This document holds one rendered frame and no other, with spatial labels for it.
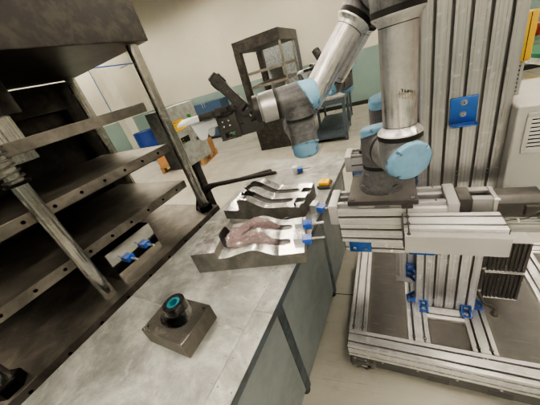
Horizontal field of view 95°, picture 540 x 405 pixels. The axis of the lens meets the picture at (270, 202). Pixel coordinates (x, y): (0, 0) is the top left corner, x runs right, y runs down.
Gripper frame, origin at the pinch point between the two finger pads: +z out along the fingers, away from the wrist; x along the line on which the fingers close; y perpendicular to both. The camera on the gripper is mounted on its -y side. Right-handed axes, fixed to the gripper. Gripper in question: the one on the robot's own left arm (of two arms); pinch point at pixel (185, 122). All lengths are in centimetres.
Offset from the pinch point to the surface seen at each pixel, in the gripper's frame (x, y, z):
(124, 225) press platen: 49, 37, 64
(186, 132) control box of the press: 111, 2, 34
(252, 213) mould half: 61, 53, 0
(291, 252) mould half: 19, 58, -17
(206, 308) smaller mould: -1, 59, 16
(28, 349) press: 10, 66, 100
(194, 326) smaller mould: -7, 60, 19
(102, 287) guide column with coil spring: 27, 57, 73
